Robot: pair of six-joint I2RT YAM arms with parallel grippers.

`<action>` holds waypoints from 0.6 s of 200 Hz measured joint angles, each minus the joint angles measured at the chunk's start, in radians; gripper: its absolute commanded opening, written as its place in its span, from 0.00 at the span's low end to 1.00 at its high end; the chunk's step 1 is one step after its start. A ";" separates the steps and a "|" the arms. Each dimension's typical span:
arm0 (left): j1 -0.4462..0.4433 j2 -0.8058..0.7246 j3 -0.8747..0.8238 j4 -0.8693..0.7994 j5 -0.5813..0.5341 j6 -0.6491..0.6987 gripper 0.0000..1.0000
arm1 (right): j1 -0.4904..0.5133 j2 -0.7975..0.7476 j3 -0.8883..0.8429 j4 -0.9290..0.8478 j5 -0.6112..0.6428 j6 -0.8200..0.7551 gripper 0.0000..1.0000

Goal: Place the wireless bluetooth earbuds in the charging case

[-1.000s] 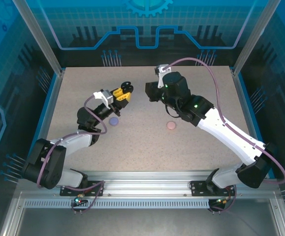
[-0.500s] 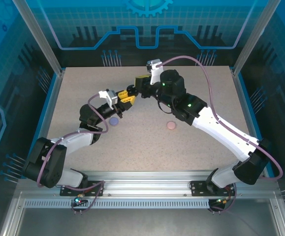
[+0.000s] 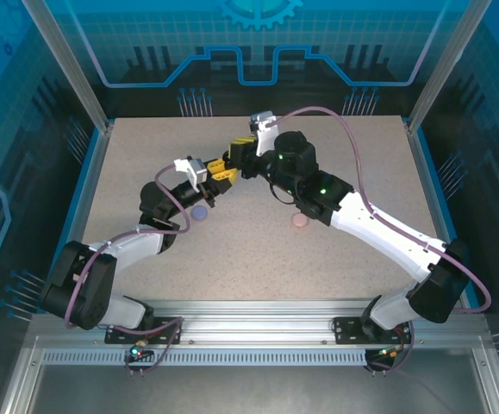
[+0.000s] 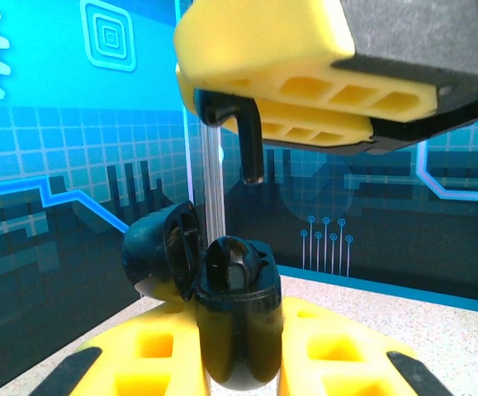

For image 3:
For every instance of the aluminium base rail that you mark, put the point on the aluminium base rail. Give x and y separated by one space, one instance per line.
253 321

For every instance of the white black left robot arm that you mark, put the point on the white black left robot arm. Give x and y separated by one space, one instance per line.
137 243

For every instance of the aluminium side rail blue trim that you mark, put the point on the aluminium side rail blue trim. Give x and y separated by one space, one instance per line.
86 194
432 194

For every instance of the pink earbud charging case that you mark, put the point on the pink earbud charging case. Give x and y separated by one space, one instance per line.
298 221

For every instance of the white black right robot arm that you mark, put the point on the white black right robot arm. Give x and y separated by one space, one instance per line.
382 235

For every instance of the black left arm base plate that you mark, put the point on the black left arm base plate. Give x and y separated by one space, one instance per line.
167 330

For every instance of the purple earbud charging case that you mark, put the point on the purple earbud charging case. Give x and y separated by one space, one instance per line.
199 213

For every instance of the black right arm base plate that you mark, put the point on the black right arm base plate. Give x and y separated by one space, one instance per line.
348 330

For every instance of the small black led board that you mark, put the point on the small black led board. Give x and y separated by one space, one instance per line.
387 353
137 353

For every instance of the grey metal bottom panel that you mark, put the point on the grey metal bottom panel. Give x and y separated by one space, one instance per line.
253 392

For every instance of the aluminium frame post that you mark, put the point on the aluminium frame post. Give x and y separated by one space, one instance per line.
447 64
70 64

